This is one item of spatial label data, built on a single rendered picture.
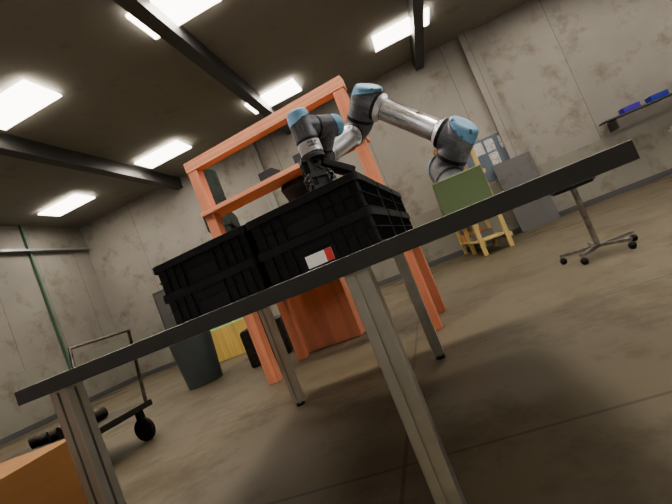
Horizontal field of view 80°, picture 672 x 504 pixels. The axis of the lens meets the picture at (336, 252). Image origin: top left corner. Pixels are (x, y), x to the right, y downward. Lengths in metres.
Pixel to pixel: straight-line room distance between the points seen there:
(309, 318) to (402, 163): 6.73
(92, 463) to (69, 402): 0.18
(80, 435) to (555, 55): 11.16
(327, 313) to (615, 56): 9.37
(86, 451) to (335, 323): 3.22
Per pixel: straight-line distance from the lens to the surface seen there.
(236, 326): 7.53
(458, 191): 1.47
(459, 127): 1.55
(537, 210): 10.25
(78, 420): 1.41
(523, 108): 10.93
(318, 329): 4.40
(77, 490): 2.35
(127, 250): 13.38
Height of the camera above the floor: 0.67
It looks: 3 degrees up
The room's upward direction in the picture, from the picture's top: 22 degrees counter-clockwise
